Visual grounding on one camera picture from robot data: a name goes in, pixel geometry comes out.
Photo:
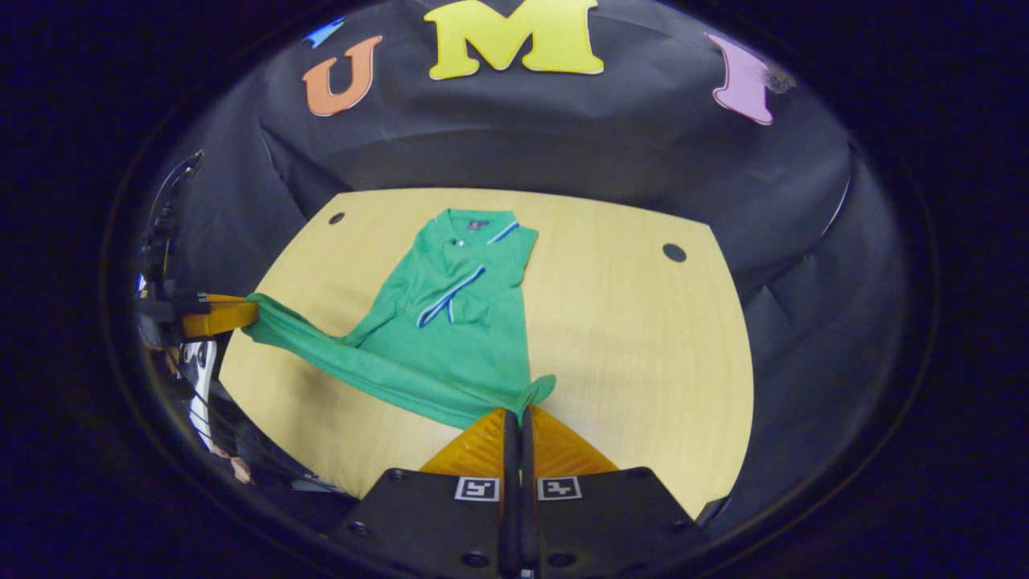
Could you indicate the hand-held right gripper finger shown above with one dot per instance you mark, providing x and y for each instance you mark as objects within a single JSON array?
[
  {"x": 510, "y": 482},
  {"x": 527, "y": 482}
]

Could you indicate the green T-shirt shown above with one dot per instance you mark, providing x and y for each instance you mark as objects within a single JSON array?
[{"x": 466, "y": 346}]

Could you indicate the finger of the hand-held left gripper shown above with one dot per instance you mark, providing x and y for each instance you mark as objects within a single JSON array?
[{"x": 221, "y": 316}]

